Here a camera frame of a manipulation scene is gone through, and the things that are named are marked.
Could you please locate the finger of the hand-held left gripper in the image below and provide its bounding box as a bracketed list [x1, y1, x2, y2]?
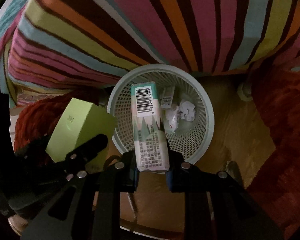
[15, 134, 53, 162]
[62, 134, 108, 183]

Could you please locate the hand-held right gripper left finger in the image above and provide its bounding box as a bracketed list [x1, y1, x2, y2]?
[22, 152, 141, 240]

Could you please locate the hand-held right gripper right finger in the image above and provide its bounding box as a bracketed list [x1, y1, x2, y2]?
[164, 140, 285, 240]

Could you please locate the lime green box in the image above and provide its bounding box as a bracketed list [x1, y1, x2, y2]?
[45, 97, 117, 174]

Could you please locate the mint white tissue pack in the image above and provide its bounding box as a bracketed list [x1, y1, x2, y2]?
[130, 80, 171, 173]

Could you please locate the white mesh wastebasket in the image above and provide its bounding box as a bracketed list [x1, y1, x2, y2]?
[107, 64, 215, 164]

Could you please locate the white plastic bag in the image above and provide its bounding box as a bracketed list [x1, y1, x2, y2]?
[164, 105, 182, 133]

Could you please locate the white paper ball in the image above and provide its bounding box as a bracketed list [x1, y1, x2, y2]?
[178, 99, 197, 122]

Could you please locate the small pale carton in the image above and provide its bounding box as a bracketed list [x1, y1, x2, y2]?
[161, 85, 176, 109]

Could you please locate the floral mattress cover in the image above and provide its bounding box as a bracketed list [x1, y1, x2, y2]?
[9, 85, 73, 108]

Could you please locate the white bed leg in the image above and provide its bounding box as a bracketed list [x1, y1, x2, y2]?
[237, 80, 253, 102]

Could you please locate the red shaggy rug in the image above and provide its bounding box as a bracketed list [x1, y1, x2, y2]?
[14, 65, 300, 240]

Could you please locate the striped bed sheet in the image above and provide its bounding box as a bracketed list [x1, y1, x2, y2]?
[0, 0, 300, 90]

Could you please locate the blue orange quilt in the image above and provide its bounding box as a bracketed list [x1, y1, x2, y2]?
[0, 0, 40, 63]

